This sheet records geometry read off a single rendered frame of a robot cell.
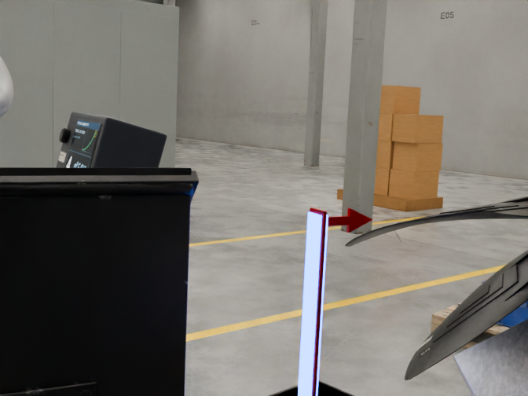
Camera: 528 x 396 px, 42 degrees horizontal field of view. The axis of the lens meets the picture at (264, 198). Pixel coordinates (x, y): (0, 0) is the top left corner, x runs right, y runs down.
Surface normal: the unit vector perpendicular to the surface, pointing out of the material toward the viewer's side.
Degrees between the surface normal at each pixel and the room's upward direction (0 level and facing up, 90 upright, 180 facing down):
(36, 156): 90
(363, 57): 90
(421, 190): 90
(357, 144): 90
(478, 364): 55
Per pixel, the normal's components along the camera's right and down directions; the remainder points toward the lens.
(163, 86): 0.65, 0.14
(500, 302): -0.73, -0.67
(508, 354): -0.34, -0.48
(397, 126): -0.77, 0.05
